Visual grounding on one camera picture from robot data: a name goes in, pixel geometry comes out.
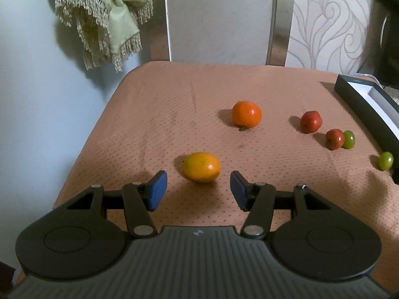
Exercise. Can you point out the chair backrest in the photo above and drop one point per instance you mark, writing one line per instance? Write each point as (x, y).
(218, 15)

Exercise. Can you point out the green fringed scarf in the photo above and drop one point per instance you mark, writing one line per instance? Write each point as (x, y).
(118, 12)

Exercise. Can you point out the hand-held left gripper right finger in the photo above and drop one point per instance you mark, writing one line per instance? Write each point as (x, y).
(238, 190)

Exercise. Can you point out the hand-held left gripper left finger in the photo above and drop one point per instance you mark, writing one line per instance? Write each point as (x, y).
(157, 190)

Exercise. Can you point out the small red fruit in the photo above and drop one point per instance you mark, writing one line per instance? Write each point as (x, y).
(310, 121)
(334, 139)

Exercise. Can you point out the small green fruit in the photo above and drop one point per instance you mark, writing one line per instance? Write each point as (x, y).
(349, 139)
(386, 160)

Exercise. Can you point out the orange tangerine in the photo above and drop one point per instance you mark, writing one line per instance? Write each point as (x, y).
(247, 114)

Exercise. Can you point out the dark box with white inside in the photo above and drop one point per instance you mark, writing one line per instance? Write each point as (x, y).
(358, 99)

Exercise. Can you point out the dark object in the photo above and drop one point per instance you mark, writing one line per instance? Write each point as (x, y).
(389, 46)

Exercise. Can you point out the yellow mango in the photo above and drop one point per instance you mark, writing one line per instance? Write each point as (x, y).
(201, 167)

